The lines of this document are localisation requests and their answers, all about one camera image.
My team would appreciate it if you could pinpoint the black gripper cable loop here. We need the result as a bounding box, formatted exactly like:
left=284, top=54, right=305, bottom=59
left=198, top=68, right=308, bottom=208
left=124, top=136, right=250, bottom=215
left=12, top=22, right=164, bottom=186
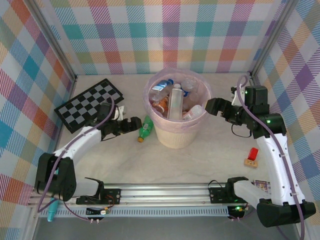
left=231, top=123, right=252, bottom=138

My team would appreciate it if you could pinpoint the small picture card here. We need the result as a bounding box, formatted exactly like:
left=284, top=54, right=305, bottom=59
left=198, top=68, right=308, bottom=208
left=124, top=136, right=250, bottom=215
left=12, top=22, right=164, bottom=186
left=253, top=179, right=272, bottom=192

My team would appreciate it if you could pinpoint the black grey chessboard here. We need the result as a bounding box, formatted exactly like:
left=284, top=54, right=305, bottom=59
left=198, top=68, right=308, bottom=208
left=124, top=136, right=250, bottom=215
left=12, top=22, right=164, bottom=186
left=54, top=78, right=125, bottom=134

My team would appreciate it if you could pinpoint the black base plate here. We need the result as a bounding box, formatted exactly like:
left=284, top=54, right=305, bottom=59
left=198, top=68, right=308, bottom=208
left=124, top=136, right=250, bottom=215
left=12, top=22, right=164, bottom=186
left=75, top=188, right=123, bottom=205
left=208, top=186, right=256, bottom=204

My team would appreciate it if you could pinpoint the clear bottle blue cap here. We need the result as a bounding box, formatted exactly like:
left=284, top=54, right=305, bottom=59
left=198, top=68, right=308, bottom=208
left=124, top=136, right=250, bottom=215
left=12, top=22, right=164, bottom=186
left=149, top=78, right=175, bottom=101

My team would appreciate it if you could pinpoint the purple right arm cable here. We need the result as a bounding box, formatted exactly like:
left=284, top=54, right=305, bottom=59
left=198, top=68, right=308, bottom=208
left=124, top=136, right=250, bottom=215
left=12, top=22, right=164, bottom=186
left=236, top=74, right=306, bottom=240

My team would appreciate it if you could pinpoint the green plastic bottle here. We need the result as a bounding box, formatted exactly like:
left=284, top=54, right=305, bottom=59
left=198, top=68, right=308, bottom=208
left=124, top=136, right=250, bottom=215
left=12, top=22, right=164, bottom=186
left=136, top=114, right=155, bottom=144

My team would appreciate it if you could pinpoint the small connector board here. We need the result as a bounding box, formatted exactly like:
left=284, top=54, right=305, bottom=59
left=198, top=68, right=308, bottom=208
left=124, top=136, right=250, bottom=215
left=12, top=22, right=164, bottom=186
left=226, top=205, right=247, bottom=219
left=86, top=206, right=111, bottom=216

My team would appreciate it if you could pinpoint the pink plastic bin liner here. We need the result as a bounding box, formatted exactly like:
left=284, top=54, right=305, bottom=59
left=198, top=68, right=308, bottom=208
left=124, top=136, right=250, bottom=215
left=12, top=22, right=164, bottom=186
left=142, top=69, right=213, bottom=127

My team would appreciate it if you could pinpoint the aluminium frame post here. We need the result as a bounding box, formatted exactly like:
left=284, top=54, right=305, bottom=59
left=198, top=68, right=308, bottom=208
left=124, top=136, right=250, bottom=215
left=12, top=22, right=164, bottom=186
left=24, top=0, right=78, bottom=85
left=248, top=0, right=301, bottom=77

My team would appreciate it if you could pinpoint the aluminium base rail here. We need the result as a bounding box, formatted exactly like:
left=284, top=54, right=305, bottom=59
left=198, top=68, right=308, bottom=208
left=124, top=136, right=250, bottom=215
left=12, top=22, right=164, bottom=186
left=27, top=182, right=273, bottom=207

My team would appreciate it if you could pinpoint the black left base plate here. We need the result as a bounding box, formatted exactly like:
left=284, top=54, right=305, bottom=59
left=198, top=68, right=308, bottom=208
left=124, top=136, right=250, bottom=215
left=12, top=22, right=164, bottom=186
left=75, top=188, right=123, bottom=205

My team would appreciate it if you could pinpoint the slotted grey cable duct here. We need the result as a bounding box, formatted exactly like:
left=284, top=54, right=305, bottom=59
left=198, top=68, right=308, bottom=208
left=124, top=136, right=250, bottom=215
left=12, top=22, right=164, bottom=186
left=39, top=207, right=230, bottom=219

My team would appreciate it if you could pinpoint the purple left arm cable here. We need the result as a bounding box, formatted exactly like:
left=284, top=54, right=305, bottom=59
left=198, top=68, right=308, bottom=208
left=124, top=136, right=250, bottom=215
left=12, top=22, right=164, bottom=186
left=37, top=96, right=116, bottom=222

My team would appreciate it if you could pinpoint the red block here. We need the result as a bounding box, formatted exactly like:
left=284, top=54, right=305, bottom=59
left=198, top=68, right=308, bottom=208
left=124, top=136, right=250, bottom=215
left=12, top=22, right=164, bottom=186
left=247, top=147, right=260, bottom=161

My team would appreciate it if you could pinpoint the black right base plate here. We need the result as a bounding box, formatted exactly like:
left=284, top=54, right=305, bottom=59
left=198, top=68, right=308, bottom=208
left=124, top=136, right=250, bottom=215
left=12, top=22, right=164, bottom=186
left=208, top=186, right=256, bottom=204

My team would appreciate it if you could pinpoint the cream plastic waste bin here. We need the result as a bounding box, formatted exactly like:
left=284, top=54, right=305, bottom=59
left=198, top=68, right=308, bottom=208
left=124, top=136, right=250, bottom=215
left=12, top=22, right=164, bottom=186
left=152, top=112, right=208, bottom=150

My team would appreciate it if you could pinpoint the teal marker pen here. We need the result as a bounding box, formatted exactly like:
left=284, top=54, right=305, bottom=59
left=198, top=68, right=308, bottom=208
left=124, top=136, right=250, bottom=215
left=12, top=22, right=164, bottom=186
left=47, top=167, right=61, bottom=222

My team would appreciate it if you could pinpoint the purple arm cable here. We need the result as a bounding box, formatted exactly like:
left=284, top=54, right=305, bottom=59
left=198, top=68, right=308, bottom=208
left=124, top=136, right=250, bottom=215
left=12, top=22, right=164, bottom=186
left=236, top=74, right=306, bottom=240
left=37, top=96, right=116, bottom=222

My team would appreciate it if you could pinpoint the white bottle red cap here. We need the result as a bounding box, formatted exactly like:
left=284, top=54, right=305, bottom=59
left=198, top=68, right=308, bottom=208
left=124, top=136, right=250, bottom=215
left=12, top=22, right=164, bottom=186
left=181, top=104, right=204, bottom=121

